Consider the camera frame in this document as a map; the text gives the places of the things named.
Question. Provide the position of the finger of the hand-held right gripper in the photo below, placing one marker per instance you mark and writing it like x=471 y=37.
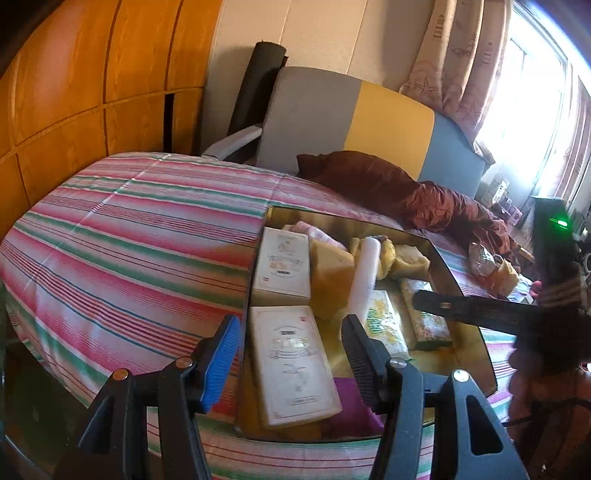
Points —
x=461 y=308

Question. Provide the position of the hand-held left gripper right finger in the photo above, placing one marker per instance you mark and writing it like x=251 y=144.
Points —
x=362 y=369

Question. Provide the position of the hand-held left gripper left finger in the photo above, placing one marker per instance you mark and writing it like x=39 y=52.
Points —
x=221 y=360

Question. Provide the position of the clear snack packet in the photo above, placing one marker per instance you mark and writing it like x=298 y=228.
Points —
x=427 y=325

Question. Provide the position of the gold metal tray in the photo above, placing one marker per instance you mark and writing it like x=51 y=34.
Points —
x=450 y=367

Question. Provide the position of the yellow striped sock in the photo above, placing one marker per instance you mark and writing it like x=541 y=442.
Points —
x=388 y=253

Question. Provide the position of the yellow sponge block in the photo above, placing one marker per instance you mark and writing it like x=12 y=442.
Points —
x=330 y=274
x=411 y=261
x=505 y=277

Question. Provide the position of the striped cloth covered desktop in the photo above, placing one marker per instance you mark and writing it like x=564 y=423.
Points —
x=115 y=230

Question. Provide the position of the person's right hand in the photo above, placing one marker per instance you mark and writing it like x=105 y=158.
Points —
x=528 y=371

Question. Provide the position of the purple snack packet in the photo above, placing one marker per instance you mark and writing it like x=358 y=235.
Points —
x=351 y=401

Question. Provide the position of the yellow green cracker packet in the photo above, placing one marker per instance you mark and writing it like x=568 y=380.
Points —
x=385 y=323

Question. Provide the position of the beige cardboard box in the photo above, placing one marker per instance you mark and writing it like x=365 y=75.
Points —
x=291 y=364
x=281 y=265

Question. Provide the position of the white carton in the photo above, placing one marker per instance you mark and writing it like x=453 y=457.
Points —
x=496 y=191

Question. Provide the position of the white foam roll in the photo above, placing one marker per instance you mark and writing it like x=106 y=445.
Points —
x=364 y=272

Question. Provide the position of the patterned curtain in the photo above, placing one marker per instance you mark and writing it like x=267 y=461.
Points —
x=575 y=138
x=461 y=60

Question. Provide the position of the brown jacket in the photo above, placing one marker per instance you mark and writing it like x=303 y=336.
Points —
x=415 y=198

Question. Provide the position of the pink cloth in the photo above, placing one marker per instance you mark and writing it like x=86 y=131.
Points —
x=309 y=229

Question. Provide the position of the bright window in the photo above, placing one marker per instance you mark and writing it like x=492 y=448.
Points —
x=526 y=92

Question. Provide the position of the grey yellow blue armchair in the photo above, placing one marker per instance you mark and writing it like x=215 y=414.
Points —
x=314 y=115

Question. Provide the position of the black rolled mat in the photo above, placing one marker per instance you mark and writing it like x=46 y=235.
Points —
x=256 y=83

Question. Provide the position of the orange wooden wardrobe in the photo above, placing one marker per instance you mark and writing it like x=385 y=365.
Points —
x=69 y=69

